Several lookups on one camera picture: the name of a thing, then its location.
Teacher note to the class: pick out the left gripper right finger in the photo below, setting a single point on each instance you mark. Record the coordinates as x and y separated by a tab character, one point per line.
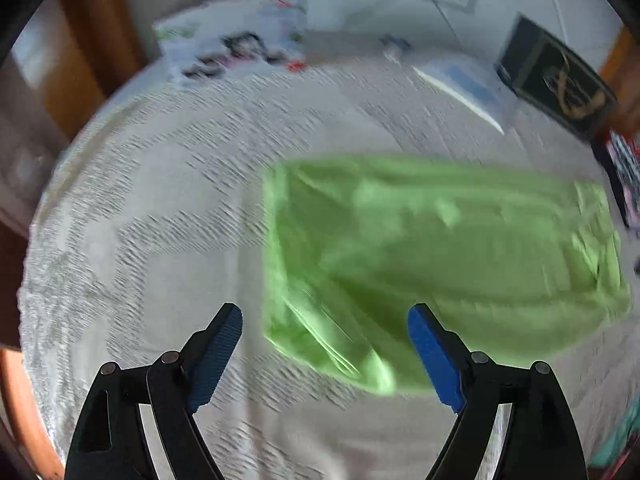
541	442

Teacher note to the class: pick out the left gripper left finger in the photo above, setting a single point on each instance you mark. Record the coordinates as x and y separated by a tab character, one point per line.
109	440

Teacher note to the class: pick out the green shirt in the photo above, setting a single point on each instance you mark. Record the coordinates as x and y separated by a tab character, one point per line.
519	264

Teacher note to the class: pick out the checkered clothes pile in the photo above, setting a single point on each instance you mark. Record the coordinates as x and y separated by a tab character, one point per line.
619	158

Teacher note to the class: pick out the white booklet with blue patch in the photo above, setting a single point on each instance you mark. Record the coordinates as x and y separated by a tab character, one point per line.
474	84

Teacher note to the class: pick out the dark green gift bag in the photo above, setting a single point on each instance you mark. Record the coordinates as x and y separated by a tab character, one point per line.
543	71

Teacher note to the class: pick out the tea set cardboard box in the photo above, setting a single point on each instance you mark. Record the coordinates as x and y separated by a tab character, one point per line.
204	40

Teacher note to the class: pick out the blue handled scissors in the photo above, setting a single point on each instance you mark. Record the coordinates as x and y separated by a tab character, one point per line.
395	48

